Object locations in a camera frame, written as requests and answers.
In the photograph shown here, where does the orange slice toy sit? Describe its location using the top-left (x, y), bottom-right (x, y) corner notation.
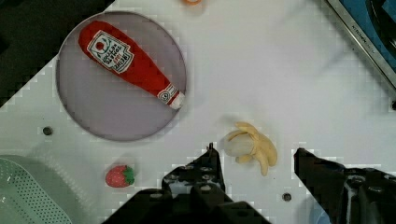
top-left (182, 0), bottom-right (203, 6)

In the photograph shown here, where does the peeled toy banana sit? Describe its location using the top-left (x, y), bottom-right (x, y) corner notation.
top-left (224, 121), bottom-right (277, 176)

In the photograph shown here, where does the green perforated colander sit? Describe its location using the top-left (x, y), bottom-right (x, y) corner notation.
top-left (1, 156), bottom-right (75, 224)

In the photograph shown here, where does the red toy strawberry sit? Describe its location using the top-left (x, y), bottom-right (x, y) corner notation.
top-left (106, 165), bottom-right (134, 188)

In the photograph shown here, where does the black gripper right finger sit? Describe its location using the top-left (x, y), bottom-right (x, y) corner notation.
top-left (293, 147), bottom-right (396, 224)

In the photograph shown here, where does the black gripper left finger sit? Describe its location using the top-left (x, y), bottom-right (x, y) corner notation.
top-left (162, 143), bottom-right (225, 197)

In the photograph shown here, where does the silver toaster oven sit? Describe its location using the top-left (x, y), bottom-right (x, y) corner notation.
top-left (323, 0), bottom-right (396, 90)

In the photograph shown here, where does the grey round plate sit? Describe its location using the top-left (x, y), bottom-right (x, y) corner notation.
top-left (56, 11), bottom-right (188, 142)

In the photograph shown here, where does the red plush ketchup bottle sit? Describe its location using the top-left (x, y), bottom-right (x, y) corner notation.
top-left (78, 21), bottom-right (185, 110)

